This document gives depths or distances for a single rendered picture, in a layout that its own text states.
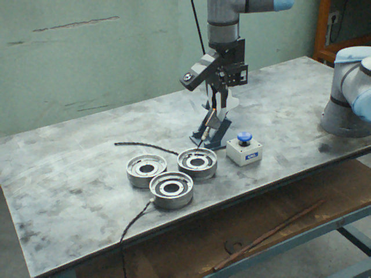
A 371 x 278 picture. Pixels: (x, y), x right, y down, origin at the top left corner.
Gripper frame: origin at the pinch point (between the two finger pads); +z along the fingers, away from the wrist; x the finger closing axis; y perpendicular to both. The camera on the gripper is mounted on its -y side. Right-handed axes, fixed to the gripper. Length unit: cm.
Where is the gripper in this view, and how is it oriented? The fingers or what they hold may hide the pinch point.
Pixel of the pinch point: (215, 114)
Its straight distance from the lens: 122.2
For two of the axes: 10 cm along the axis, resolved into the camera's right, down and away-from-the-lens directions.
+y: 9.0, -2.6, 3.4
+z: 0.5, 8.5, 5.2
